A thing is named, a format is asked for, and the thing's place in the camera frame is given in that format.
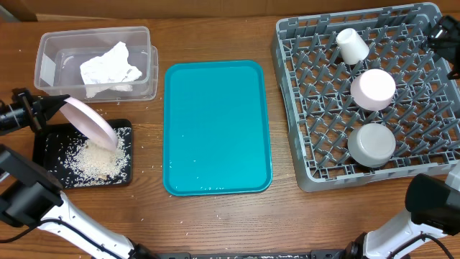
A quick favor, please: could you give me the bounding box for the cream cup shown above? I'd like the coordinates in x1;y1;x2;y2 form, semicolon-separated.
336;28;369;65

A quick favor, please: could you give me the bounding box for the small pink bowl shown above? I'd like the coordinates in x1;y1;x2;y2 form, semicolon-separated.
350;69;396;112

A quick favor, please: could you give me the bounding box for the teal serving tray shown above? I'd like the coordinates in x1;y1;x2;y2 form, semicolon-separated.
162;60;273;196

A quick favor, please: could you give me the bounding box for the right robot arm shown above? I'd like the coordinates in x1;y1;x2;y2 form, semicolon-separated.
334;165;459;259

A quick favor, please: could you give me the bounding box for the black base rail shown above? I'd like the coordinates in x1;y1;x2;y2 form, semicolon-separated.
156;249;357;259

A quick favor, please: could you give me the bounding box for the white napkin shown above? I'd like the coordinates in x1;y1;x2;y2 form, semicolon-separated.
80;42;143;98

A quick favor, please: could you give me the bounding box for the large white plate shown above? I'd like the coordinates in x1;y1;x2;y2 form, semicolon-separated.
60;97;119;151

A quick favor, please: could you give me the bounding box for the grey dishwasher rack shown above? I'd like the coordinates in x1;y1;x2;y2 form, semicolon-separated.
272;2;459;192

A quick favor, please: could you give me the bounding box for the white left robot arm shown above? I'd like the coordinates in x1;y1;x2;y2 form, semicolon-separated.
1;88;156;259

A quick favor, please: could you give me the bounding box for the black tray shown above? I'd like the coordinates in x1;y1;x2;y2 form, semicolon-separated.
31;119;134;190

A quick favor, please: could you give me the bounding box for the clear plastic bin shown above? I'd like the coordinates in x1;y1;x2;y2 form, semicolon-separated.
34;26;159;103

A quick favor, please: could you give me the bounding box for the grey bowl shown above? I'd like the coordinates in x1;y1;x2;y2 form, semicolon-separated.
347;123;396;168

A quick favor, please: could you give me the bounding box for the pile of rice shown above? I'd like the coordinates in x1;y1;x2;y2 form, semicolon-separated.
45;126;132;187

